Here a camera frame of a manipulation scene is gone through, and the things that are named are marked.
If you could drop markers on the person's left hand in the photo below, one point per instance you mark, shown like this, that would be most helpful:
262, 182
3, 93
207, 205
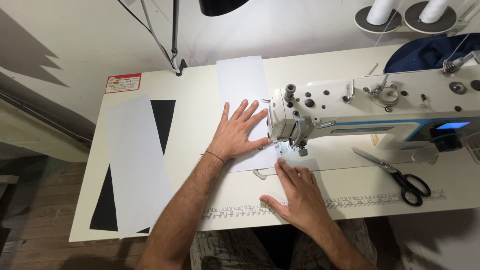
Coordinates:
233, 135

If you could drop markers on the person's right hand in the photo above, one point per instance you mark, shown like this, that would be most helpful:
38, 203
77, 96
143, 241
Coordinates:
304, 202

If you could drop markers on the measuring tape strip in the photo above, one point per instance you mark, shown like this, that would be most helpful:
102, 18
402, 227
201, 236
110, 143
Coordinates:
360, 202

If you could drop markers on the black fabric piece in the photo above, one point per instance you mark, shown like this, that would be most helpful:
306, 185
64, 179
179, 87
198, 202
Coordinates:
165, 116

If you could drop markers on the camouflage trousers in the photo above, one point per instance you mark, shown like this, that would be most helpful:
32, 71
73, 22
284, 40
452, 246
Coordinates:
240, 247

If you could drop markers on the large white fabric piece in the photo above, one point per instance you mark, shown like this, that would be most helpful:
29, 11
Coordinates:
138, 165

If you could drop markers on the white sewing machine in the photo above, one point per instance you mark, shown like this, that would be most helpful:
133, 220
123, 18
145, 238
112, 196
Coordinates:
375, 108

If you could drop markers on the black desk lamp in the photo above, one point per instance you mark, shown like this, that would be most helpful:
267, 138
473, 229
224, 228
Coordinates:
187, 22

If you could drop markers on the red and white sticker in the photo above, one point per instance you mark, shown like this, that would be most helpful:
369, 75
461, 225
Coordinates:
123, 83

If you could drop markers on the small white stick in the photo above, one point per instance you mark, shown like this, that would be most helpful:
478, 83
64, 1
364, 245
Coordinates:
372, 68

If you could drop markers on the dark blue fabric heap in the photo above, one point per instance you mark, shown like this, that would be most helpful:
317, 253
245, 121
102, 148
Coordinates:
423, 54

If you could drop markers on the white thread cone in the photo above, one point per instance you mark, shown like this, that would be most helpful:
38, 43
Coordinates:
434, 10
381, 11

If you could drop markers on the thread stand base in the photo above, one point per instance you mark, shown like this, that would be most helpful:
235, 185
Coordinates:
408, 23

